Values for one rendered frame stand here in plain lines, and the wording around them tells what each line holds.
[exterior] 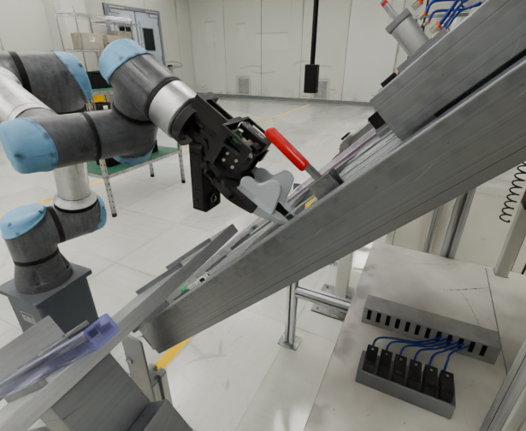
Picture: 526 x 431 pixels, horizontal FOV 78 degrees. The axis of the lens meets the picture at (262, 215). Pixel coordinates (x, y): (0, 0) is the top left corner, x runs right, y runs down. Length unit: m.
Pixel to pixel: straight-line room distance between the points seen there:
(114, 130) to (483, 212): 1.69
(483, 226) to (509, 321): 1.01
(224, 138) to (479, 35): 0.28
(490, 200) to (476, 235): 0.19
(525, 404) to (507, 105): 0.24
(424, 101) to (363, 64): 8.94
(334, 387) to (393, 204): 0.45
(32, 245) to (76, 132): 0.61
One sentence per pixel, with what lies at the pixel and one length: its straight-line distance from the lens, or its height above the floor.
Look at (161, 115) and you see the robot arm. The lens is 0.49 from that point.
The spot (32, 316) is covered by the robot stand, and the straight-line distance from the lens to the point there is 1.22.
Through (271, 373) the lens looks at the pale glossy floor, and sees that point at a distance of 1.48.
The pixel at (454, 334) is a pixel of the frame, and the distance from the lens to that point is 0.80.
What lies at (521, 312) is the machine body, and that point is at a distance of 1.02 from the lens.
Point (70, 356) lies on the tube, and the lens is 0.21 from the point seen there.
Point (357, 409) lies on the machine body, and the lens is 0.67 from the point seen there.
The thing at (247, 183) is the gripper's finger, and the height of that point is 1.01.
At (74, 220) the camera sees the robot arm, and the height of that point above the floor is 0.73.
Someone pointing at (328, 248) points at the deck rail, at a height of 0.99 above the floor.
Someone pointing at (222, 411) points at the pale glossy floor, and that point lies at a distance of 1.39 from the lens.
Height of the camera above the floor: 1.17
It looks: 26 degrees down
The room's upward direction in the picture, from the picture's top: straight up
